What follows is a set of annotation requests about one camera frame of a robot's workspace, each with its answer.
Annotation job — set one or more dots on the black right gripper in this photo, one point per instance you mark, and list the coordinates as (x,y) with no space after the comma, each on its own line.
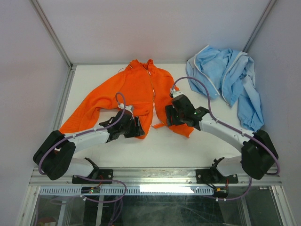
(170,110)

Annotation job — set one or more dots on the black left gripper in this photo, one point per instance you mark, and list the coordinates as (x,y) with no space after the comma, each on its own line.
(137,131)

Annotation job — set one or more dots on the orange zip jacket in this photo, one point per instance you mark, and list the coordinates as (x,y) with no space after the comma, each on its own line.
(144,86)

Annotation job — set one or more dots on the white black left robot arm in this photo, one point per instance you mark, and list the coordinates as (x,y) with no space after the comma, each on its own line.
(55,157)

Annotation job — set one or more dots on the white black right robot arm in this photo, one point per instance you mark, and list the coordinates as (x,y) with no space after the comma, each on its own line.
(257,152)

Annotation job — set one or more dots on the light blue zip jacket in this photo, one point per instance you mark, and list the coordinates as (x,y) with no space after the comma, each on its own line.
(228,74)

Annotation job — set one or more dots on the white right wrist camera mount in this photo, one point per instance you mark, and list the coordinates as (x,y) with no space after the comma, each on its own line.
(174,93)

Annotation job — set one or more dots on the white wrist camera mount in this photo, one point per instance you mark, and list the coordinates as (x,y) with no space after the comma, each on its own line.
(128,109)
(174,93)

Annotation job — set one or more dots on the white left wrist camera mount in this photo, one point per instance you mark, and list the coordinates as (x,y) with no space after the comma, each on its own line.
(128,109)

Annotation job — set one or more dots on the aluminium front rail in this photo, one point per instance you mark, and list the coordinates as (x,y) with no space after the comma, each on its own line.
(137,176)

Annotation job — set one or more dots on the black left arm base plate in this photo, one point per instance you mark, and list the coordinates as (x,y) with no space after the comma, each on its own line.
(96,175)

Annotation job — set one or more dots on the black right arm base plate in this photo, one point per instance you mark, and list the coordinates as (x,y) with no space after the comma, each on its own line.
(208,176)

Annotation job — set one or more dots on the white slotted cable duct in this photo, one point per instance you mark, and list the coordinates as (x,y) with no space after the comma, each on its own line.
(130,190)

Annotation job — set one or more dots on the right aluminium corner post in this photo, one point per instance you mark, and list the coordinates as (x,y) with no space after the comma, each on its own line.
(260,23)

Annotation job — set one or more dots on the aluminium corner post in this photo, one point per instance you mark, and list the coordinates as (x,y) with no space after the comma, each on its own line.
(49,28)
(260,23)

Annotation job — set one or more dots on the left aluminium corner post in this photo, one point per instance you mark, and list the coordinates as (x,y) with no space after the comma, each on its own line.
(49,28)

